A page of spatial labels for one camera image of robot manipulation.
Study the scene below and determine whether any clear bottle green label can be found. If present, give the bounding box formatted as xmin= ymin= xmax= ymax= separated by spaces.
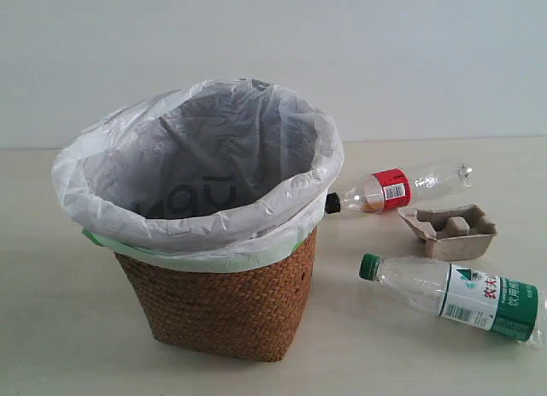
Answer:
xmin=359 ymin=254 xmax=546 ymax=348

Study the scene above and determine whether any clear bottle red label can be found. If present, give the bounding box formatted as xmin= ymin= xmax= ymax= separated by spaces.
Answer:
xmin=325 ymin=159 xmax=473 ymax=215

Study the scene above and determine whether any woven brown wicker basket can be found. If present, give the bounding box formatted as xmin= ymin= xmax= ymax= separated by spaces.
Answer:
xmin=115 ymin=233 xmax=316 ymax=362

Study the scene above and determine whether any grey cardboard pulp tray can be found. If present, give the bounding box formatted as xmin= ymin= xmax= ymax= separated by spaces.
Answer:
xmin=397 ymin=204 xmax=497 ymax=262

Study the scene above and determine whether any white plastic bin liner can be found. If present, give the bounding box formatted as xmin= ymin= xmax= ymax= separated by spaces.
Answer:
xmin=51 ymin=80 xmax=344 ymax=273

